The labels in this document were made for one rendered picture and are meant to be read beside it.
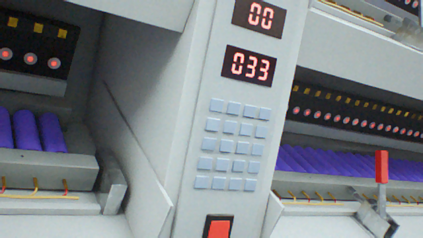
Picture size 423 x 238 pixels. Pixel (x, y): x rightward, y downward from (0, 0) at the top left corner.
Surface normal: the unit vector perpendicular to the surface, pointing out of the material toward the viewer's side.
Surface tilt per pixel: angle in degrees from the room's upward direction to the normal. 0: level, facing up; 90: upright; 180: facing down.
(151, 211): 90
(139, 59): 90
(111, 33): 90
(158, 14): 110
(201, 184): 90
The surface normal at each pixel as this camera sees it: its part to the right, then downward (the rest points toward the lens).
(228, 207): 0.54, 0.15
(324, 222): 0.37, -0.87
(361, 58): 0.44, 0.48
